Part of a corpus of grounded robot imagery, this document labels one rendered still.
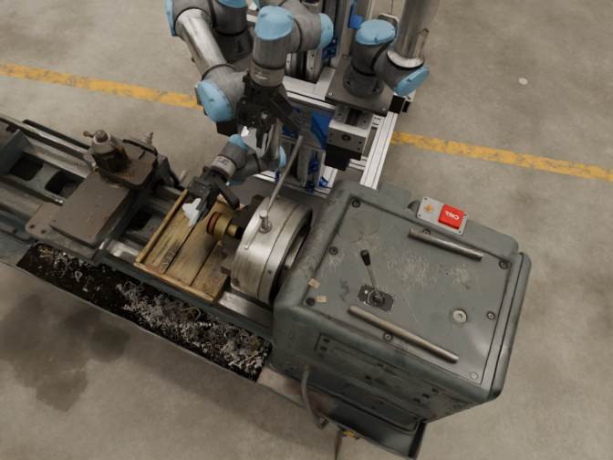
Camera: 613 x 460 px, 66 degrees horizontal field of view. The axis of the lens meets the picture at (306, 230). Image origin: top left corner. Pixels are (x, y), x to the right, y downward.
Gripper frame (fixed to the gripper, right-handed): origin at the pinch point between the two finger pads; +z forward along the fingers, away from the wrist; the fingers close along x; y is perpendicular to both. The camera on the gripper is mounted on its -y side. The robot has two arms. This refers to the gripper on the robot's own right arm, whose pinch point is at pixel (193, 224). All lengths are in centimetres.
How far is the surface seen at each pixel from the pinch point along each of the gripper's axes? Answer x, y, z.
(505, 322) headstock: 18, -90, -3
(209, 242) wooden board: -19.1, -0.8, -4.1
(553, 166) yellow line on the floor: -108, -139, -180
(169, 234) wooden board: -19.0, 13.2, -0.8
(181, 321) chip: -50, 3, 18
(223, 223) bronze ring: 4.5, -9.6, -2.6
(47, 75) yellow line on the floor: -107, 184, -98
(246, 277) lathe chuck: 7.1, -24.4, 11.0
